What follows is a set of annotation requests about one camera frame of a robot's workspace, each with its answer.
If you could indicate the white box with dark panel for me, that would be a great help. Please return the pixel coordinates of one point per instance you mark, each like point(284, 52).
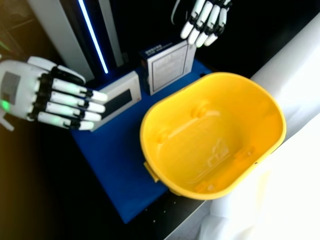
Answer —
point(120, 100)

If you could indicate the blue box with label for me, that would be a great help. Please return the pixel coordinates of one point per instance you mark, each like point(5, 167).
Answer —
point(170, 67)

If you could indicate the silver column with blue light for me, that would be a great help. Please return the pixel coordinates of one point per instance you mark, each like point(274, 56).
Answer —
point(62, 37)

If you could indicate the blue platform board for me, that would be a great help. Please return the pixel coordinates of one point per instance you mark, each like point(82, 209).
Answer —
point(112, 162)

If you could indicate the yellow plastic bucket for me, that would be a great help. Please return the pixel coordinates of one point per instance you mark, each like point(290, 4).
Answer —
point(200, 145)

